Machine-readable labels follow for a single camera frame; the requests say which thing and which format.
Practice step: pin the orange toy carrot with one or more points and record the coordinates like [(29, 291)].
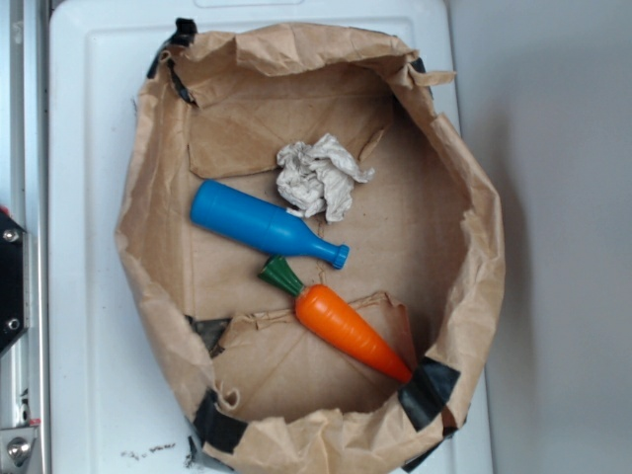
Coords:
[(323, 312)]

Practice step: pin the crumpled white paper tissue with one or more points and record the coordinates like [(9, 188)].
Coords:
[(319, 177)]

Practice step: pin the blue toy bottle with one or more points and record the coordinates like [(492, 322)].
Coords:
[(260, 224)]

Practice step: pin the brown paper bag bin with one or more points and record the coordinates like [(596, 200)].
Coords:
[(426, 268)]

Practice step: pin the white plastic tray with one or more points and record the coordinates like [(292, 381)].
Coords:
[(111, 410)]

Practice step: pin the black mounting plate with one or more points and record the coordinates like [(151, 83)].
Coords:
[(12, 281)]

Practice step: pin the metal frame rail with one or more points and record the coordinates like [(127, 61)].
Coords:
[(25, 407)]

